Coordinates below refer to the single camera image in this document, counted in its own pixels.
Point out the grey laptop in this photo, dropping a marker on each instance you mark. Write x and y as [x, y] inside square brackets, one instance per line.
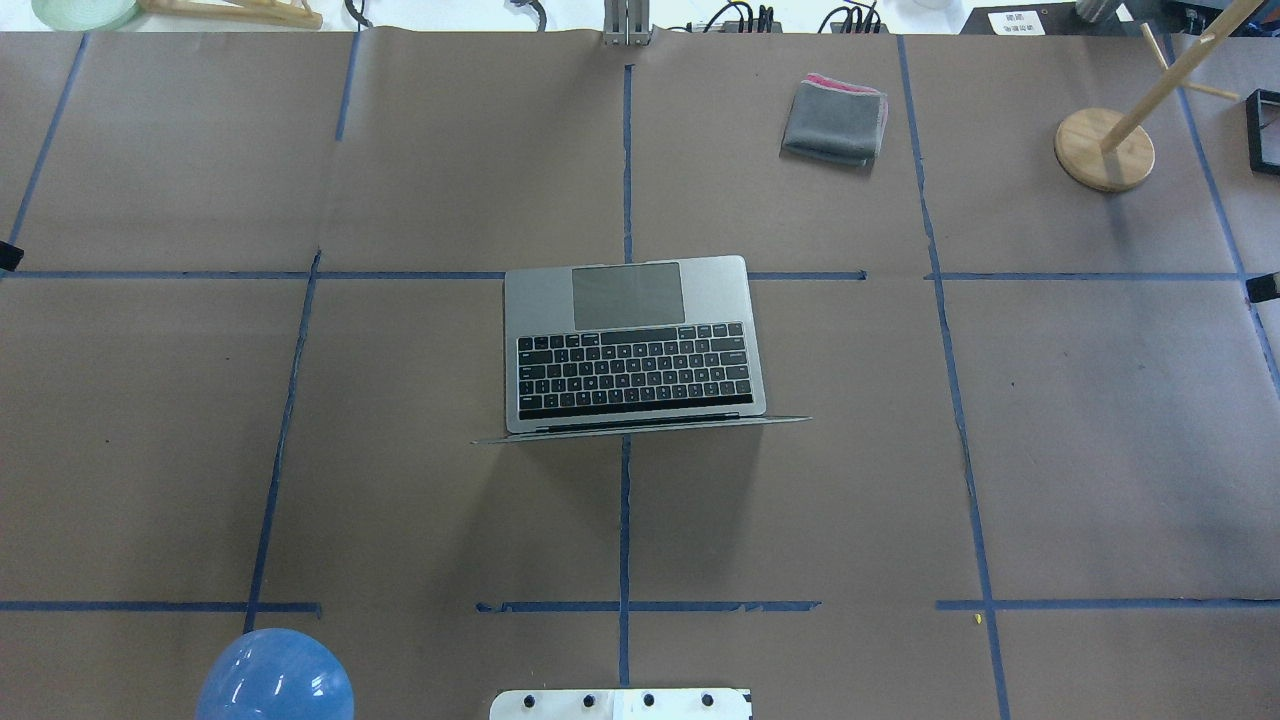
[605, 350]

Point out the folded grey cloth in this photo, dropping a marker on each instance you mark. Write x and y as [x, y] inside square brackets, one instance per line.
[836, 121]

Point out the blue desk lamp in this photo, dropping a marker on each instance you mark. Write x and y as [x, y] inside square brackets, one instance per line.
[276, 673]

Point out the wooden dish rack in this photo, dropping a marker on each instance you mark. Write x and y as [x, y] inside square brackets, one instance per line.
[291, 14]

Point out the wooden mug tree stand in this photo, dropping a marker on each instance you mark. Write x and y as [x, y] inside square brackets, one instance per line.
[1109, 151]

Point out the green plate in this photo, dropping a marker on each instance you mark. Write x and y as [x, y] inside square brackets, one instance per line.
[85, 15]

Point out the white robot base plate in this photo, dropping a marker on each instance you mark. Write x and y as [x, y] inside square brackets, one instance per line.
[623, 703]

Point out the black picture frame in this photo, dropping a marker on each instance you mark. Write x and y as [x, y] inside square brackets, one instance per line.
[1262, 131]

